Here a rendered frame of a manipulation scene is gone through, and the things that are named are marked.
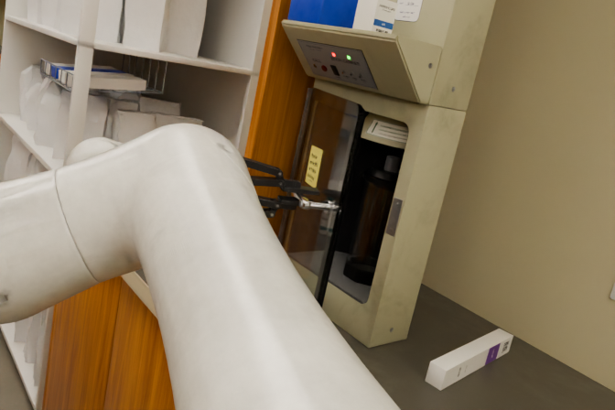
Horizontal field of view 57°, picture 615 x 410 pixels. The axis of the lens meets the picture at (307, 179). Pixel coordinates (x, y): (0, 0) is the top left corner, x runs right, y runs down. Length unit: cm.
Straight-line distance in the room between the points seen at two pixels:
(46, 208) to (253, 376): 29
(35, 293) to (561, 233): 109
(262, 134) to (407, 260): 42
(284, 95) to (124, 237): 82
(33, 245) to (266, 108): 81
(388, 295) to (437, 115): 35
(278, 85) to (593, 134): 67
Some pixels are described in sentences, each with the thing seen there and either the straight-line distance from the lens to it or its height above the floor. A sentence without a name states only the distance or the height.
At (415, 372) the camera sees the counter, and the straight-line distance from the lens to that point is 109.
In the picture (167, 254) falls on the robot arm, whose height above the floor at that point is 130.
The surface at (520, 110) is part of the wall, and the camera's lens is 140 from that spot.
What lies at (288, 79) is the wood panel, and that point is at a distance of 125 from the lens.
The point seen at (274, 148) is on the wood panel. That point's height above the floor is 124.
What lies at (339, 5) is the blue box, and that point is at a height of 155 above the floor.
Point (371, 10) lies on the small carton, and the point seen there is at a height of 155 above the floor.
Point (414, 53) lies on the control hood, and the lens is 95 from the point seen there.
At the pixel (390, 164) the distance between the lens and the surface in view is 117.
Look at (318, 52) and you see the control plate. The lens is 111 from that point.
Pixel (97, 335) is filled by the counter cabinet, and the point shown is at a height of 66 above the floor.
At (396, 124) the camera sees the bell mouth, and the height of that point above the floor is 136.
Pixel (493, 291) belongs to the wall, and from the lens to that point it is 144.
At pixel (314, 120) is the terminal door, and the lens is 115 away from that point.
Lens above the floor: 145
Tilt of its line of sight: 12 degrees down
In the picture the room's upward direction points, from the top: 12 degrees clockwise
